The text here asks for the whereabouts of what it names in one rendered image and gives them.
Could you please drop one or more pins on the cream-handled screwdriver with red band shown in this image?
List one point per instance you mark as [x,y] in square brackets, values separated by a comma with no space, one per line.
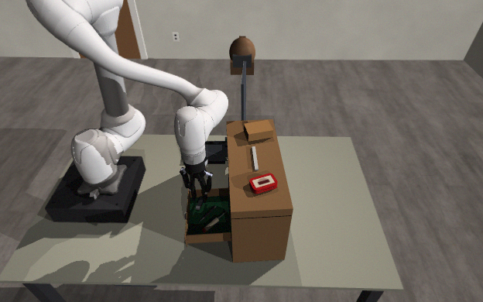
[212,223]

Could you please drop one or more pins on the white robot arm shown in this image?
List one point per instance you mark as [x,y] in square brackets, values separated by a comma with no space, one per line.
[96,151]

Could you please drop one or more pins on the red rectangular tin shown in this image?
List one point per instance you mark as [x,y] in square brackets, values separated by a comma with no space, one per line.
[263,183]

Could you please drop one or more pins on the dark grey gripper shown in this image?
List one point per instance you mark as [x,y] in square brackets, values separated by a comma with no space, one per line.
[196,171]

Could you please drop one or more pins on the brown wooden tool chest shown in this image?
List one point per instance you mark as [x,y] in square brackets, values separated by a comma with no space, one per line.
[257,224]

